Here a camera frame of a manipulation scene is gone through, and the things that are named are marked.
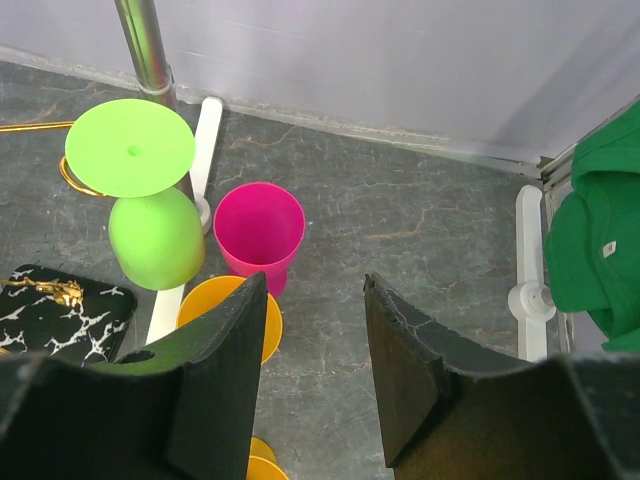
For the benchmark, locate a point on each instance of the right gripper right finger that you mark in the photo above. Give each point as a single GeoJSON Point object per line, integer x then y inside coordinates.
{"type": "Point", "coordinates": [444, 401]}

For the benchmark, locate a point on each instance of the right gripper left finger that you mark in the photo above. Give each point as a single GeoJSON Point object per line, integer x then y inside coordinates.
{"type": "Point", "coordinates": [196, 392]}

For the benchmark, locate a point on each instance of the green wine glass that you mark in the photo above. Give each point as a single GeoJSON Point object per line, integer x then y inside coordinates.
{"type": "Point", "coordinates": [136, 151]}

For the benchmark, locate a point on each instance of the orange wine glass front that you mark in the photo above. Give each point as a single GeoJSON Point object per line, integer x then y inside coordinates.
{"type": "Point", "coordinates": [263, 464]}

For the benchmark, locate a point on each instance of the gold wine glass rack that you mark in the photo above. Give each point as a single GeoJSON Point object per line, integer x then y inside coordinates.
{"type": "Point", "coordinates": [73, 318]}

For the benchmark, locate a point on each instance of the pink plastic cup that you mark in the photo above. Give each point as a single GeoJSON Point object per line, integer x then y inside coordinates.
{"type": "Point", "coordinates": [259, 227]}

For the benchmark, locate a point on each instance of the green cloth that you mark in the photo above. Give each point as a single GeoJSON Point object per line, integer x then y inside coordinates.
{"type": "Point", "coordinates": [592, 248]}

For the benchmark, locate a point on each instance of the silver clothes rail stand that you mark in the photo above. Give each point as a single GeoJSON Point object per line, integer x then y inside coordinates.
{"type": "Point", "coordinates": [529, 300]}

